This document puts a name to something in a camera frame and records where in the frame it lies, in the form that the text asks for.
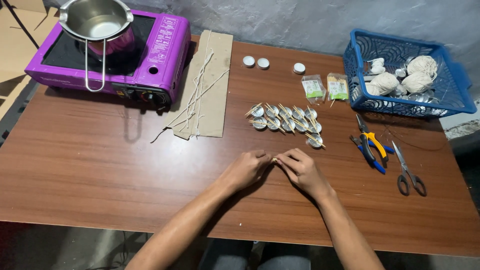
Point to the small white wick bundle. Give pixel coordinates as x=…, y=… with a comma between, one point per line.
x=377, y=65

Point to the person's left hand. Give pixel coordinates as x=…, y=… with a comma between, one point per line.
x=243, y=170

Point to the brown cardboard sheet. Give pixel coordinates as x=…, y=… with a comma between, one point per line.
x=215, y=97

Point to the person's grey trousers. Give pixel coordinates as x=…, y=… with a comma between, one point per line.
x=225, y=257

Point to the clear toothpick packet green label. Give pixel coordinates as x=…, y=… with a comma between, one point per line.
x=313, y=89
x=338, y=89

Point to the person's right hand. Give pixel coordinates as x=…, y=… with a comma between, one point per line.
x=303, y=172

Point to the white tealight candle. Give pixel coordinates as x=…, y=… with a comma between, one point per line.
x=248, y=61
x=263, y=63
x=299, y=68

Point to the person's left fingers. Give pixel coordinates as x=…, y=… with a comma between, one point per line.
x=260, y=156

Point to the cluster of metal tealight cups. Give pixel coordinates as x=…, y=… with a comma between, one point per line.
x=288, y=125

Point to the wooden toothpicks across cups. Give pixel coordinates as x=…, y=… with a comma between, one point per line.
x=296, y=122

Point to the purple portable gas stove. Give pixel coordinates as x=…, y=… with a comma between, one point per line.
x=165, y=48

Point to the blue plastic basket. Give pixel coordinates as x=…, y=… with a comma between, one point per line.
x=455, y=90

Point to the stainless steel melting pot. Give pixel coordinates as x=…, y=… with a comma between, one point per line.
x=95, y=22

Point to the stack of flat cardboard boxes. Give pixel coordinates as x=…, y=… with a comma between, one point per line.
x=18, y=45

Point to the person's right fingers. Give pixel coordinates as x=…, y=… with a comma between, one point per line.
x=290, y=157

